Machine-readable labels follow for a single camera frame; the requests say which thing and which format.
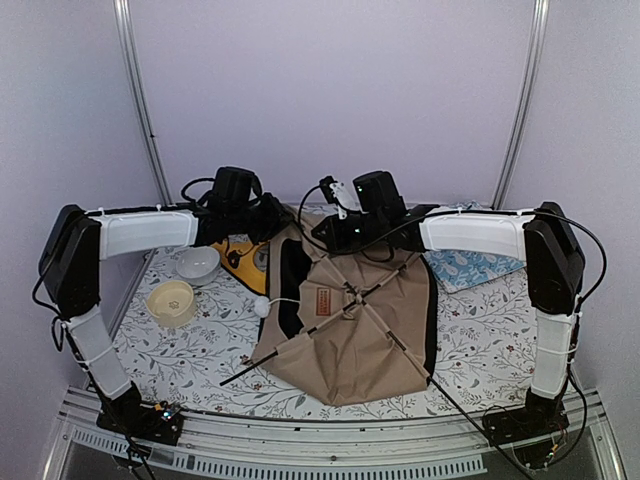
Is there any aluminium right corner post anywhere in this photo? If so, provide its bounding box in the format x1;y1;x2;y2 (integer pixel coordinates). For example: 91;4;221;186
491;0;550;210

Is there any aluminium corner post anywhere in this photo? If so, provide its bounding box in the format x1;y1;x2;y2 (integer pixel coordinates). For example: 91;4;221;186
491;0;550;210
113;0;173;205

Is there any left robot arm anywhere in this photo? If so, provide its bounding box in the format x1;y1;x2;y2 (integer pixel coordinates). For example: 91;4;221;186
36;166;292;434

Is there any white ceramic bowl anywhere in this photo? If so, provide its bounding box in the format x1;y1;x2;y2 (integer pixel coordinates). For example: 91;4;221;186
176;246;221;287

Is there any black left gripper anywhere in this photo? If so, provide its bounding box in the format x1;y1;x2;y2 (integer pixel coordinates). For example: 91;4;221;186
229;192;296;246

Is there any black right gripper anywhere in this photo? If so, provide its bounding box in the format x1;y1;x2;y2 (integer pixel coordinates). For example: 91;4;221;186
312;212;385;252

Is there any aluminium front rail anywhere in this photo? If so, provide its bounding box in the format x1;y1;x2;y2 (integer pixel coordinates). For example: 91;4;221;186
42;380;632;479

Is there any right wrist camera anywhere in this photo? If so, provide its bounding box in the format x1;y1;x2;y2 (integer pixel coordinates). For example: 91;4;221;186
319;176;360;220

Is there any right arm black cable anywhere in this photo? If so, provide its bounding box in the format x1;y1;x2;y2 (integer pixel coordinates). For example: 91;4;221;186
297;184;609;469

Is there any blue snowman print cushion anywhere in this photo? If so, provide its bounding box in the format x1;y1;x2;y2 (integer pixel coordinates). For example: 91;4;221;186
419;203;531;293

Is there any beige pet tent fabric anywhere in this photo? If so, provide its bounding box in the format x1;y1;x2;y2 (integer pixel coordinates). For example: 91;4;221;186
251;226;437;406

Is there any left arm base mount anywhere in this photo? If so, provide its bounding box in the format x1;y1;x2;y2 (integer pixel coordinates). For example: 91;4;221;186
96;384;184;446

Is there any aluminium left corner post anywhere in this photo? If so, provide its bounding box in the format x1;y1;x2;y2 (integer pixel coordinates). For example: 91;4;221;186
113;0;173;205

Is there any white pompom toy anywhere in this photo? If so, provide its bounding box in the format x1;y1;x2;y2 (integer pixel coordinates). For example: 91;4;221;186
253;296;271;318

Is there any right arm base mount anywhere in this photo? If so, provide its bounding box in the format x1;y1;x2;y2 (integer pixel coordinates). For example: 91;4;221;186
482;392;569;445

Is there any yellow bear bowl stand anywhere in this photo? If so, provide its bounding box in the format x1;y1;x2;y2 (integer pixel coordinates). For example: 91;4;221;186
212;235;269;295

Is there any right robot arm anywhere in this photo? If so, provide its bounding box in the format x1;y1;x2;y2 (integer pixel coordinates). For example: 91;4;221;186
311;170;585;436

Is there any cream paw print bowl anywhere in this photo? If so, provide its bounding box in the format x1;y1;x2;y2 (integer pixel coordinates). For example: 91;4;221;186
146;280;197;328

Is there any floral white table mat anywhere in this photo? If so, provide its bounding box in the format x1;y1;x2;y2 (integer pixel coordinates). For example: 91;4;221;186
114;248;567;421

